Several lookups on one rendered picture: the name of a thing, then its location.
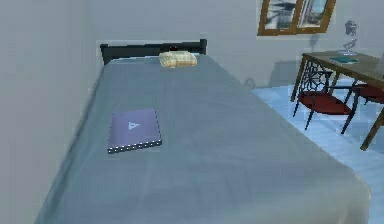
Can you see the grey-blue bed black headboard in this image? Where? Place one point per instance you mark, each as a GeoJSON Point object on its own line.
{"type": "Point", "coordinates": [213, 140]}

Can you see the cream plaid pillow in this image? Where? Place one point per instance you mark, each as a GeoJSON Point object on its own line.
{"type": "Point", "coordinates": [178, 59]}

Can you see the black chair red seat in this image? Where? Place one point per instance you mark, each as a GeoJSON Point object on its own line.
{"type": "Point", "coordinates": [372, 93]}
{"type": "Point", "coordinates": [321, 100]}

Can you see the wooden framed window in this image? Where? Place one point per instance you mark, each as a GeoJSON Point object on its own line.
{"type": "Point", "coordinates": [295, 16]}

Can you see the teal book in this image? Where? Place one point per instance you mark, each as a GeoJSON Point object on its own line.
{"type": "Point", "coordinates": [344, 60]}

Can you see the brown wooden table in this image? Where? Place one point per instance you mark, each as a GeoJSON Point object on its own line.
{"type": "Point", "coordinates": [358, 68]}

